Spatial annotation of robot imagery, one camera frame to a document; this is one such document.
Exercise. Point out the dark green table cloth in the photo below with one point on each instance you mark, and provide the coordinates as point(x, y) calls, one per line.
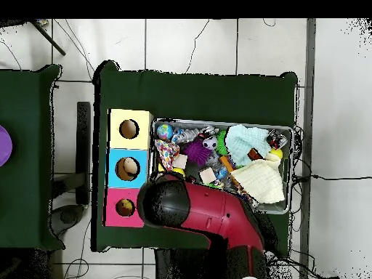
point(189, 96)
point(26, 189)

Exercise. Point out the green spiky ball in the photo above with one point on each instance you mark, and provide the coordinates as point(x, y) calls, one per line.
point(221, 144)

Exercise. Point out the mint green waffle cloth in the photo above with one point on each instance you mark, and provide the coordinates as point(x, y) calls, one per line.
point(244, 139)

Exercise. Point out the yellow plastic ball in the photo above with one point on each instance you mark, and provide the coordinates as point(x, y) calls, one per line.
point(178, 171)

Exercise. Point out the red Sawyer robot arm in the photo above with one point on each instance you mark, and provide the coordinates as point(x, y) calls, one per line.
point(209, 212)

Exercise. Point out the purple disc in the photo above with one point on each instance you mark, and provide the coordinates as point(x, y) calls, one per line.
point(4, 145)

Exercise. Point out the wooden box with three holes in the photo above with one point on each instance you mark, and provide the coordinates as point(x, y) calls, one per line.
point(128, 142)

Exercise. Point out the brown plush animal toy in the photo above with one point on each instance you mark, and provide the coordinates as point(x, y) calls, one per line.
point(125, 206)

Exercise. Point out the shallow metal mesh bin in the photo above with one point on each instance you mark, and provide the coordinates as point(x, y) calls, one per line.
point(279, 129)

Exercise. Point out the black slanted rod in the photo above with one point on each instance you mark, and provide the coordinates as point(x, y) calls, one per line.
point(49, 39)

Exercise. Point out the cream waffle cloth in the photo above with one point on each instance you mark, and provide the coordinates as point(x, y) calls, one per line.
point(261, 180)

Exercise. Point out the purple spiky ball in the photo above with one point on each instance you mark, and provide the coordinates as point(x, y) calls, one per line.
point(197, 152)

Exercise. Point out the globe print ball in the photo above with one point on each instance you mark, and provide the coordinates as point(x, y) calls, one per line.
point(164, 131)

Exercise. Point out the grey round chair base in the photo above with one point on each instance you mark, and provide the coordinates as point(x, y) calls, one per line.
point(68, 216)

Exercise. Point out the silver toy robot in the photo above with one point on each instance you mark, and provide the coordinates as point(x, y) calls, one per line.
point(184, 135)

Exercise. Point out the black upright panel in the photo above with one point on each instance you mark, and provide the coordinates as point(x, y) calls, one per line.
point(83, 145)

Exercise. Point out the colourful heart print cloth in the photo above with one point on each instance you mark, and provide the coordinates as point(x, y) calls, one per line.
point(167, 152)

